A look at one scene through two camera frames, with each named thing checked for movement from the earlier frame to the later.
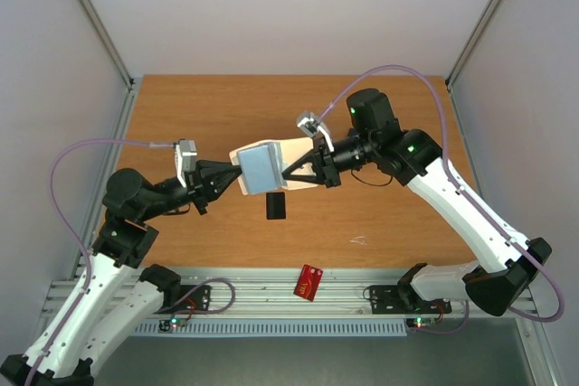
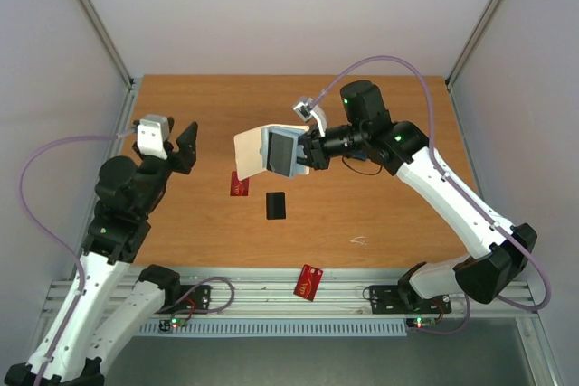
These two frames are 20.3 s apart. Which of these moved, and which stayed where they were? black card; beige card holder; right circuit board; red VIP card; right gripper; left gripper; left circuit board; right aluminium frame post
Moved: left gripper; beige card holder; right gripper
Stayed: right aluminium frame post; right circuit board; left circuit board; black card; red VIP card
